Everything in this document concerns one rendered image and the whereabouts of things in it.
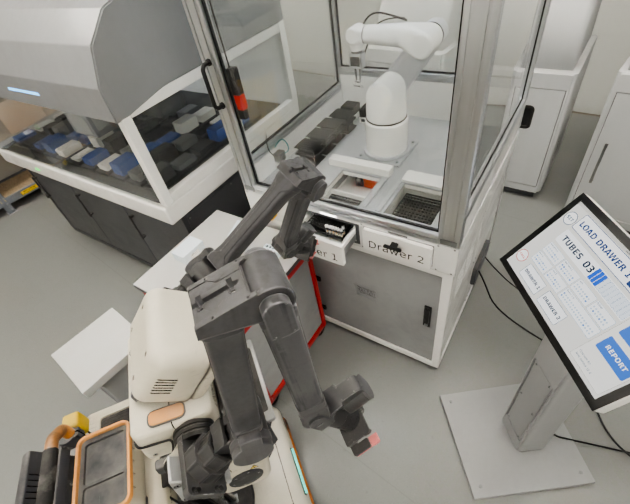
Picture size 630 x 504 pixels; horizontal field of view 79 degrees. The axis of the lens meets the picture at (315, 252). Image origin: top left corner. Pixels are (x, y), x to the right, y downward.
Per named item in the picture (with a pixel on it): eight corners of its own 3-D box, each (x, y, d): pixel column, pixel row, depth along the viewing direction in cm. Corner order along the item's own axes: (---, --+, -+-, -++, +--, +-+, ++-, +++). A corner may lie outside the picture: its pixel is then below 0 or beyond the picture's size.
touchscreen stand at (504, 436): (473, 500, 162) (536, 395, 91) (439, 397, 194) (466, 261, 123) (593, 484, 160) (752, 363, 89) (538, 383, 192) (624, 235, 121)
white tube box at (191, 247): (187, 265, 179) (183, 258, 175) (175, 260, 183) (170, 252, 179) (206, 248, 185) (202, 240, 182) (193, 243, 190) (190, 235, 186)
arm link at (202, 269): (175, 285, 102) (187, 300, 101) (197, 258, 99) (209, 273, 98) (198, 281, 110) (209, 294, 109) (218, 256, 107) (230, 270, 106)
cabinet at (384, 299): (440, 377, 201) (457, 278, 145) (284, 307, 249) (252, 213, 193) (489, 258, 253) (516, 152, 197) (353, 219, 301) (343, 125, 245)
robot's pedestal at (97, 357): (168, 463, 190) (81, 397, 137) (136, 427, 206) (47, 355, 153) (213, 414, 205) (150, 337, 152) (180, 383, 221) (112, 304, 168)
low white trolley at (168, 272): (275, 416, 199) (232, 337, 146) (193, 365, 228) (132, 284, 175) (330, 331, 231) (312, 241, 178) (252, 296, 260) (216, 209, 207)
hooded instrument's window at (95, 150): (163, 207, 189) (117, 122, 158) (0, 149, 272) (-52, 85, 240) (292, 106, 252) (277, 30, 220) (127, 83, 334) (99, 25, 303)
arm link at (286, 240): (288, 160, 99) (316, 188, 96) (304, 152, 101) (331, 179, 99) (266, 244, 135) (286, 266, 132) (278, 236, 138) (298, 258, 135)
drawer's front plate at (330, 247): (343, 266, 156) (341, 247, 148) (287, 246, 169) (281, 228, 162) (345, 263, 157) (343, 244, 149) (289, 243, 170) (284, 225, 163)
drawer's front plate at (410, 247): (430, 269, 148) (432, 249, 140) (363, 248, 162) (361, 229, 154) (431, 266, 149) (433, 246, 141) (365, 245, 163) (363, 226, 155)
